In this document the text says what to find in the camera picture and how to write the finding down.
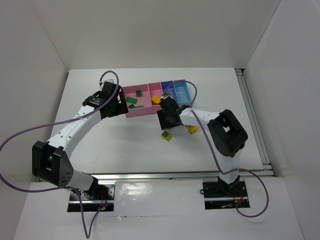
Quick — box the right aluminium rail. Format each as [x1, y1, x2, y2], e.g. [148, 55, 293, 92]
[234, 68, 276, 177]

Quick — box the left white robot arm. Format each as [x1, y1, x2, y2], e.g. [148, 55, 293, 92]
[31, 81, 128, 199]

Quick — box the large pink container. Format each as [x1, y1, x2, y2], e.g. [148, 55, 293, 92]
[123, 84, 152, 118]

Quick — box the yellow round flower lego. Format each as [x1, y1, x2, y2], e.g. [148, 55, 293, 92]
[151, 95, 161, 105]

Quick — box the aluminium rail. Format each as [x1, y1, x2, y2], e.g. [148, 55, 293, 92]
[234, 68, 276, 177]
[38, 170, 236, 183]

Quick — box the orange lego plate stack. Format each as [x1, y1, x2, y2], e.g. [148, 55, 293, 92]
[185, 125, 198, 134]

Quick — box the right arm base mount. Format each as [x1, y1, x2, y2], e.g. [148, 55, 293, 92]
[199, 181, 250, 210]

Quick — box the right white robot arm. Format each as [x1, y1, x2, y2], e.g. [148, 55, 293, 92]
[157, 96, 248, 194]

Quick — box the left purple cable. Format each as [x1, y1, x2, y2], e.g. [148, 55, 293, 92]
[0, 70, 121, 239]

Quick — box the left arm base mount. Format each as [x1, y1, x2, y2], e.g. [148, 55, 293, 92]
[67, 182, 116, 213]

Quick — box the dark green square lego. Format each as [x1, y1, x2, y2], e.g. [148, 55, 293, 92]
[136, 90, 142, 97]

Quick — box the small pink container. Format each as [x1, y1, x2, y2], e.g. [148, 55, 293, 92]
[148, 82, 163, 114]

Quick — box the light blue container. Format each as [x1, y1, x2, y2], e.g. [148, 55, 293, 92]
[174, 80, 192, 106]

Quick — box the front aluminium rail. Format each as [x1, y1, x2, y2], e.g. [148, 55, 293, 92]
[38, 170, 236, 183]

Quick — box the dark blue container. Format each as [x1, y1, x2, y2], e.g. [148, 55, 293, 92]
[160, 80, 178, 102]

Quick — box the green lego plate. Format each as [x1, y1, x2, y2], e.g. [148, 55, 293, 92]
[126, 96, 138, 104]

